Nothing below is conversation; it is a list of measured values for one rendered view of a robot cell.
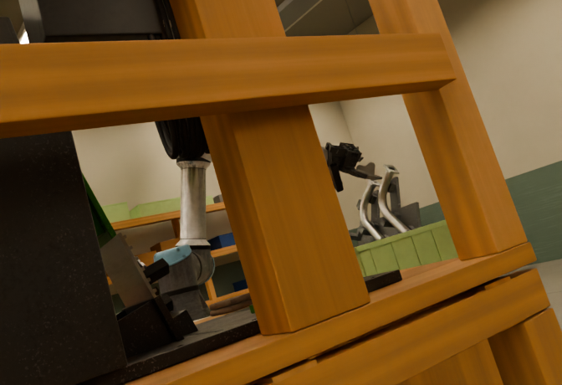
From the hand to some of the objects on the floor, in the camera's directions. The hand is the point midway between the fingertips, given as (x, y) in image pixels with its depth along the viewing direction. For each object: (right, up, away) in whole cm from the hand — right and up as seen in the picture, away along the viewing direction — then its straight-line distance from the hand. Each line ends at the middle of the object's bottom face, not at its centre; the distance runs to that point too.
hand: (372, 169), depth 190 cm
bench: (-40, -119, -118) cm, 172 cm away
